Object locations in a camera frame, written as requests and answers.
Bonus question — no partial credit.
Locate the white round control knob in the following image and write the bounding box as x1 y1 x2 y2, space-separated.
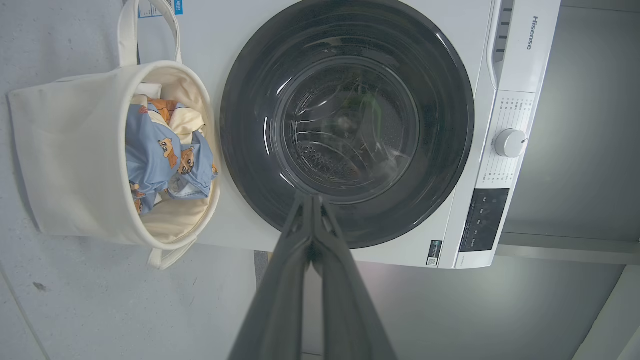
493 128 529 159

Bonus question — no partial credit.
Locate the blue energy label sticker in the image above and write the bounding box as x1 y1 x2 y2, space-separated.
138 0 184 19

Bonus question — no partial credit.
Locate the blue cartoon print garment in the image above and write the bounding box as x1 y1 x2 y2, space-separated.
125 102 219 216
131 96 207 147

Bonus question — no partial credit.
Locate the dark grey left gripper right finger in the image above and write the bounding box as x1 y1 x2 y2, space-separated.
312 195 399 360

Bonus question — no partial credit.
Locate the white front-load washing machine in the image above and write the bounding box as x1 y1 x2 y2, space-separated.
122 0 562 270

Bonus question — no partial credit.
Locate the black display control panel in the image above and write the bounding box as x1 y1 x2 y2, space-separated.
458 188 510 253

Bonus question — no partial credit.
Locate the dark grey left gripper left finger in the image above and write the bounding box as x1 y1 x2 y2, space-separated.
227 192 314 360

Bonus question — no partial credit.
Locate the black glass washing machine door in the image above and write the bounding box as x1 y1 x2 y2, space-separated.
220 0 476 250

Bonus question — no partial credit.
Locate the small black QR sticker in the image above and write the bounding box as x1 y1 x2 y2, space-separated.
426 239 444 267

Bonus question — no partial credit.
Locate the cream fabric laundry basket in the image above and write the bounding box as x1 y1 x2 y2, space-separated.
7 0 222 271

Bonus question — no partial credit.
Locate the white detergent drawer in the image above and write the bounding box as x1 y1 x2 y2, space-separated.
486 0 562 94

